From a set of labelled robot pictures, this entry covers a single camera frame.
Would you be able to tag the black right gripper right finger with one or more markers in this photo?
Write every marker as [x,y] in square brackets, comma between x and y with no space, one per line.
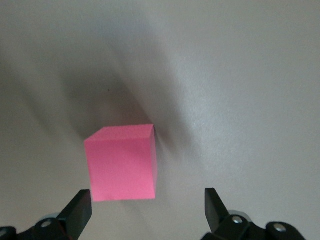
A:
[216,212]

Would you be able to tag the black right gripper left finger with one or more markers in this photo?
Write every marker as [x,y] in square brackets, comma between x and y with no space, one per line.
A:
[77,215]

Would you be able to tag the red foam cube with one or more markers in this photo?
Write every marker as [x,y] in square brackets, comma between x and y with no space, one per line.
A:
[122,165]

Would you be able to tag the brown paper table cover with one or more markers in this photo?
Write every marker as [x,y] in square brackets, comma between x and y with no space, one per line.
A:
[225,87]

